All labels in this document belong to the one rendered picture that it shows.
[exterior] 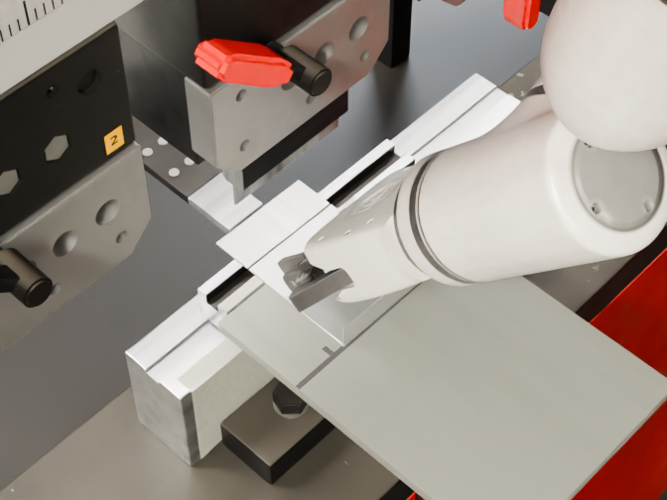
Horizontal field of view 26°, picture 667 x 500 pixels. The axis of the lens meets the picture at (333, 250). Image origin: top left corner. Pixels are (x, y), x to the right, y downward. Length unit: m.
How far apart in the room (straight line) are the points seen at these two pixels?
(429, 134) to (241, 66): 0.44
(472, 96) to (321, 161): 1.26
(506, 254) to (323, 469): 0.35
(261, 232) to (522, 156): 0.35
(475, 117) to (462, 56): 1.44
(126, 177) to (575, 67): 0.27
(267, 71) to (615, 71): 0.22
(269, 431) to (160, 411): 0.08
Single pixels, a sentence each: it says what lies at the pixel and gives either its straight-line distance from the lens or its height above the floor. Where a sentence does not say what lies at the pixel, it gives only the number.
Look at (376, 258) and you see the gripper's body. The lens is 0.88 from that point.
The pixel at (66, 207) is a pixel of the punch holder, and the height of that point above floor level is 1.25.
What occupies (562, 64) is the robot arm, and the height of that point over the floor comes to 1.38.
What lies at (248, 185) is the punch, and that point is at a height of 1.10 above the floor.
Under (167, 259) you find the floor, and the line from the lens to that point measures 2.33.
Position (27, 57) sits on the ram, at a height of 1.35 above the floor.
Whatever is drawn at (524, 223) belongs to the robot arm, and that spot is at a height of 1.24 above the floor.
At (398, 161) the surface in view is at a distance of 1.11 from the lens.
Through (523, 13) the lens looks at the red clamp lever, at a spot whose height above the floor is 1.17.
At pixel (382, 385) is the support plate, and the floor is 1.00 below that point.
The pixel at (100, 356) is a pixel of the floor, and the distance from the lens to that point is 2.23.
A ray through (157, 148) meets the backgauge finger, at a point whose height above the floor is 1.00.
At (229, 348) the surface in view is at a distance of 1.04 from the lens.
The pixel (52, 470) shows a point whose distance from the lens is 1.11.
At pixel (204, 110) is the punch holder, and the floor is 1.24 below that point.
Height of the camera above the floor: 1.83
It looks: 52 degrees down
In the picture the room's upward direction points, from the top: straight up
